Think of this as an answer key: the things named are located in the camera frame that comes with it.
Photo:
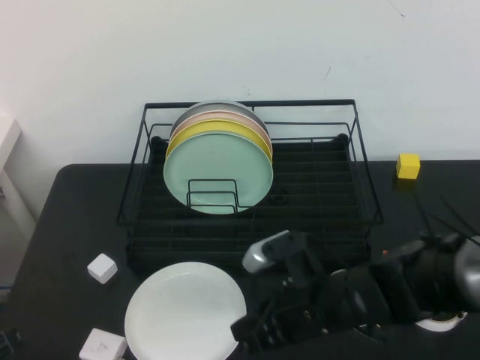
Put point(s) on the yellow plate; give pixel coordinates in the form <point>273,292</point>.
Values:
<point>210,127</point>

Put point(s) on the mint green plate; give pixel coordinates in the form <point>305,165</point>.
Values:
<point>217,165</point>

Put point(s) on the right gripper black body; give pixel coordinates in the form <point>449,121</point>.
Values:
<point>303,300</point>

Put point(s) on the grey plate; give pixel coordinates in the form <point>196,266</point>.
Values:
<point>210,107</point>

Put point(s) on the yellow cube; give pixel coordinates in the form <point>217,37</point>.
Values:
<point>408,166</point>

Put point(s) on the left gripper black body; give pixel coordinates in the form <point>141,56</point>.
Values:
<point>8,343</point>

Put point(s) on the white cabinet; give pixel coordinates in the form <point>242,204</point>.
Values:
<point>11,210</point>

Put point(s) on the small white rounded cube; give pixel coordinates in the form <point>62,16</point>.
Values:
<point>101,268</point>

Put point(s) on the pink plate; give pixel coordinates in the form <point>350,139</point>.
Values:
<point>204,117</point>

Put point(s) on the white round plate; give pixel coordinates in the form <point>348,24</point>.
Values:
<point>180,311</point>

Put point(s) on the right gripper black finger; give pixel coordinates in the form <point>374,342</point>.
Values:
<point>268,339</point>
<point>255,320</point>

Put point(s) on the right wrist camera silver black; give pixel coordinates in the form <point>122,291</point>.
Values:
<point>258,255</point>

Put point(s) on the large white block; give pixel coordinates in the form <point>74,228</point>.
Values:
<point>101,345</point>

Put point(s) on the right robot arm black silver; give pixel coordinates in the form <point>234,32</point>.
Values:
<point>397,285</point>

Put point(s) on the black plastic drip tray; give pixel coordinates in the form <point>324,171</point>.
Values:
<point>322,180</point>

